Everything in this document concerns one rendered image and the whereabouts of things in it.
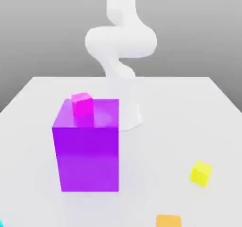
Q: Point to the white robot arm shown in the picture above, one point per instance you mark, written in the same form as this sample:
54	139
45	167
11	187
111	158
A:
121	41

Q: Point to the small magenta cube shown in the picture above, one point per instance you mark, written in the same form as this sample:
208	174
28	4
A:
82	106

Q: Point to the small yellow cube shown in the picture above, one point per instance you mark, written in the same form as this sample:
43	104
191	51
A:
200	174

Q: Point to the small orange cube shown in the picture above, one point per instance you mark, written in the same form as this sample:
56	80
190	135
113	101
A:
168	221

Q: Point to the large purple box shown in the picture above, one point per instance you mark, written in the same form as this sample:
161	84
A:
87	155

